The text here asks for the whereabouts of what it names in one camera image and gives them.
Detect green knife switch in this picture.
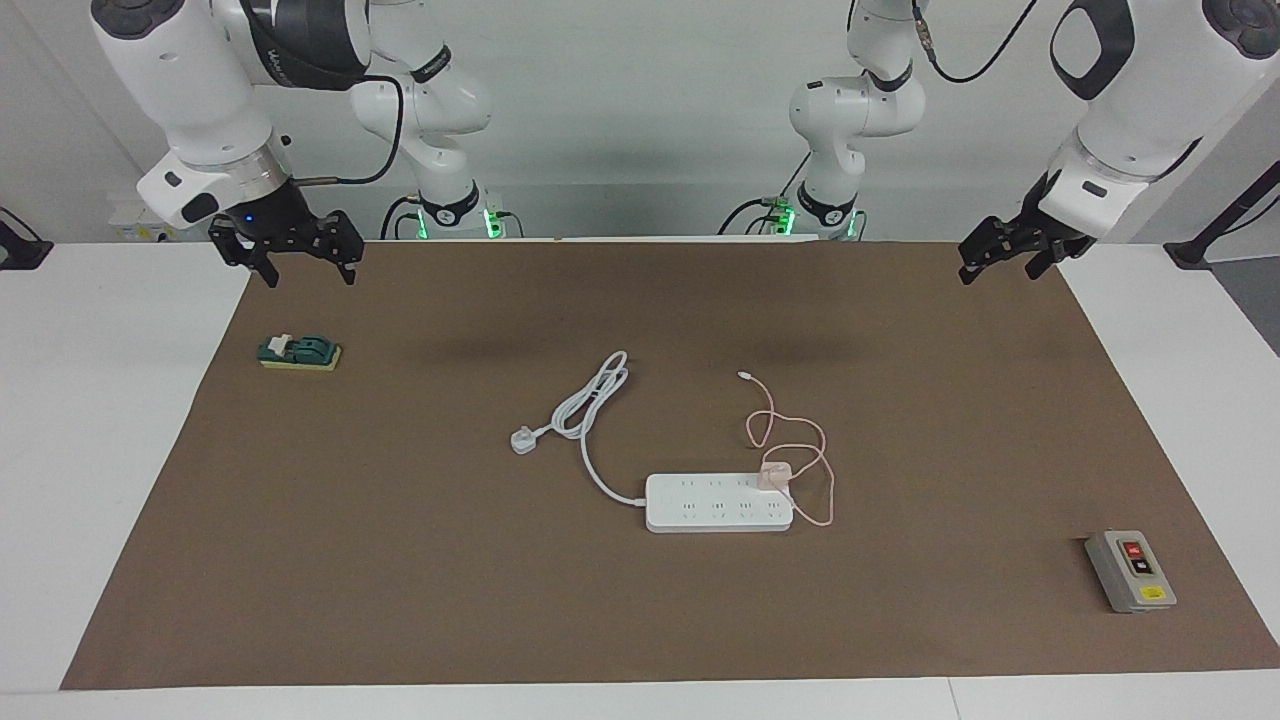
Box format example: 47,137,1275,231
256,332,344,373

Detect black right base cables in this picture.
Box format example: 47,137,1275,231
379,194,526,242

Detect white power strip with cord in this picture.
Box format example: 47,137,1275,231
510,350,795,534

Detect black clamp stand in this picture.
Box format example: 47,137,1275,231
0,206,54,272

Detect white wall socket box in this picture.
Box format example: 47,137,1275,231
108,198,169,244

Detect black left base cables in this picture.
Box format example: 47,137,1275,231
717,150,813,237

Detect pink charging cable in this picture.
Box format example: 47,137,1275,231
737,370,838,529

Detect grey on-off switch box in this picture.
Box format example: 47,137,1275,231
1084,529,1179,615

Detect brown table mat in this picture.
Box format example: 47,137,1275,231
60,240,1280,692

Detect black angled stand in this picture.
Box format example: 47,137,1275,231
1164,160,1280,272

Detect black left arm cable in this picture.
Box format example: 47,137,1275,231
911,0,1043,85

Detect black base cables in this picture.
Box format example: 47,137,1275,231
379,194,526,242
717,150,813,237

